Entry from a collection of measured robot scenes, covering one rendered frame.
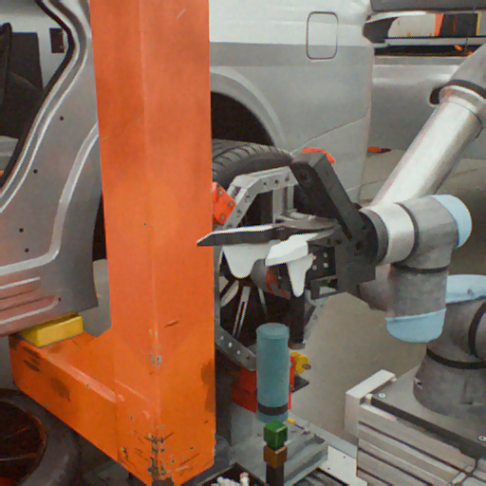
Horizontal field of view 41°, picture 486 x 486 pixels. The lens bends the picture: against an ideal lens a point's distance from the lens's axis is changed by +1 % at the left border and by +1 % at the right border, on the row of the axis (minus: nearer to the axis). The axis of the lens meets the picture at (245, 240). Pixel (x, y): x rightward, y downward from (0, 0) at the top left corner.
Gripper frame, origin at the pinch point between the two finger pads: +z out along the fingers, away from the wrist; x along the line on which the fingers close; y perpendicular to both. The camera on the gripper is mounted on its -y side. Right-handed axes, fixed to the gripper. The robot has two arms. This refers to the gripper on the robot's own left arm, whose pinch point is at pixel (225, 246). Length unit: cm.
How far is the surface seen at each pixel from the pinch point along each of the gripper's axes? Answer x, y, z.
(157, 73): 49, -23, -16
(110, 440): 77, 57, -8
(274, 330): 74, 40, -53
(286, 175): 82, 1, -65
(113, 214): 63, 3, -10
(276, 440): 48, 54, -35
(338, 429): 128, 108, -113
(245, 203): 79, 7, -50
